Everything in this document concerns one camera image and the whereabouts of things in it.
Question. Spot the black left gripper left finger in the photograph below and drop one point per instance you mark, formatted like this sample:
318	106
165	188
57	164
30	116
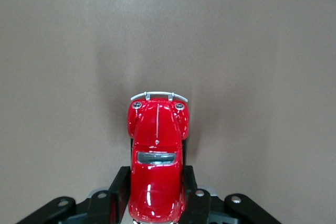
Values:
99	211

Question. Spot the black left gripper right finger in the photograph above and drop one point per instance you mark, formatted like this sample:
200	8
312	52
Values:
202	208

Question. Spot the red beetle toy car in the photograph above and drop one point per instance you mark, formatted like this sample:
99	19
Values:
157	182

